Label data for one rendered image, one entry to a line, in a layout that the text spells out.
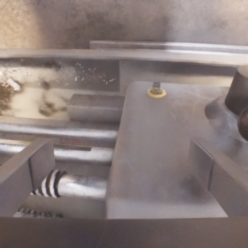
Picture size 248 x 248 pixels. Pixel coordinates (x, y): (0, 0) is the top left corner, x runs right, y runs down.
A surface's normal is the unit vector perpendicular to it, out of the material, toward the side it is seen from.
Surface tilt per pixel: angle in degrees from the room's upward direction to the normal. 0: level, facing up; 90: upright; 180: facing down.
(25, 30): 0
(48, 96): 0
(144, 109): 90
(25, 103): 0
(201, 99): 90
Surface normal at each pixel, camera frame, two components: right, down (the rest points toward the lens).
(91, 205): 0.00, -0.78
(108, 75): -0.11, 0.62
